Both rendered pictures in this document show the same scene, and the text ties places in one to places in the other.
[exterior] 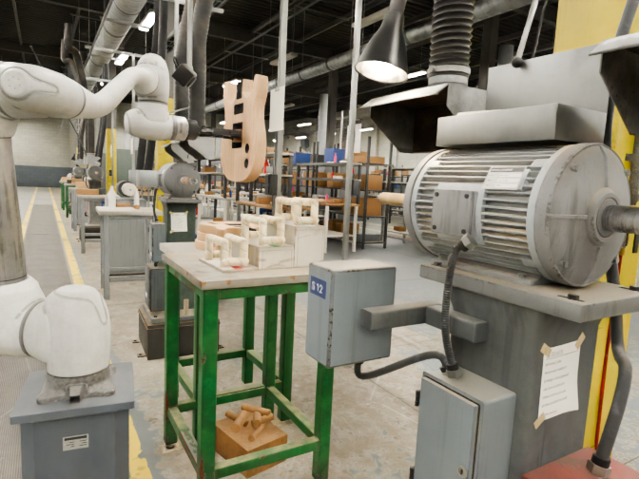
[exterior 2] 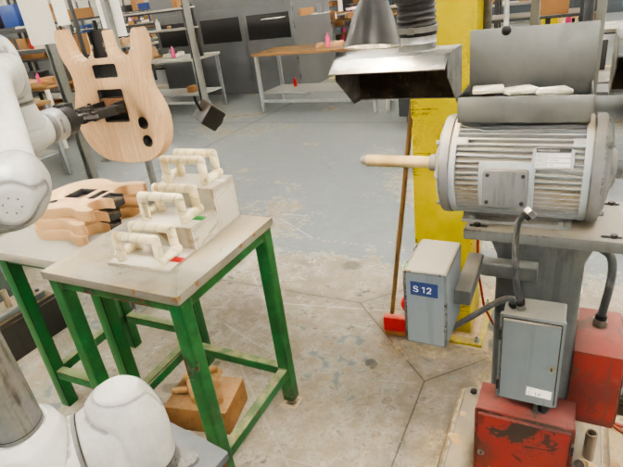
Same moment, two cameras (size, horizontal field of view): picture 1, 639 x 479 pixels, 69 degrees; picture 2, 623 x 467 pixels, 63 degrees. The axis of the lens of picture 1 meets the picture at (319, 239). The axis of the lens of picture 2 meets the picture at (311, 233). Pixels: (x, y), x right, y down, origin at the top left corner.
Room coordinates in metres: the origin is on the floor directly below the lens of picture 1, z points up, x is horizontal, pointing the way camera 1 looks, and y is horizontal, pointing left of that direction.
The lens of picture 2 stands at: (0.21, 0.67, 1.71)
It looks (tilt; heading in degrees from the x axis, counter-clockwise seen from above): 26 degrees down; 330
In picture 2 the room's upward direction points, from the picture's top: 8 degrees counter-clockwise
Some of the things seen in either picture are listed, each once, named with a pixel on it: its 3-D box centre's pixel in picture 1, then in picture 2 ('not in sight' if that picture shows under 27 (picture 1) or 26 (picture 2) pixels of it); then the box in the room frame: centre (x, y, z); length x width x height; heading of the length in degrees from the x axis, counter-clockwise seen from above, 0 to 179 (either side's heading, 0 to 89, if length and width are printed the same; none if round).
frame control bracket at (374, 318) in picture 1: (402, 315); (469, 277); (0.94, -0.18, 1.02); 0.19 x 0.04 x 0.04; 121
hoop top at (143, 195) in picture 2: (254, 220); (158, 196); (1.92, 0.28, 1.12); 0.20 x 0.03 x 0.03; 33
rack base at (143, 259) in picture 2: (227, 263); (151, 257); (1.86, 0.37, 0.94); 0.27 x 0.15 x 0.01; 35
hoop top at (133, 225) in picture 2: (236, 239); (150, 227); (1.88, 0.34, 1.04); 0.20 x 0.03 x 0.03; 33
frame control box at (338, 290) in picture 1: (377, 331); (464, 299); (0.91, -0.13, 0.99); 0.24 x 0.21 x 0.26; 31
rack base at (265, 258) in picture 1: (261, 252); (175, 227); (1.94, 0.24, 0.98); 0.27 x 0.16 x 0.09; 35
